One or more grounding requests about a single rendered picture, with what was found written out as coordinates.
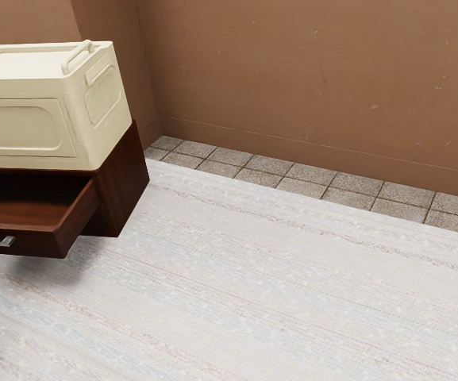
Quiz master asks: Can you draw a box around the cream box with lid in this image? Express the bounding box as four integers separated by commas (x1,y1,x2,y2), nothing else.
0,39,133,171

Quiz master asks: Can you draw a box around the dark brown drawer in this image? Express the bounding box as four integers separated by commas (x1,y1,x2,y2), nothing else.
0,175,99,260

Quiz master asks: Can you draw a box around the dark brown wooden cabinet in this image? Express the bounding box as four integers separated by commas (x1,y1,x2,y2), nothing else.
0,118,151,239

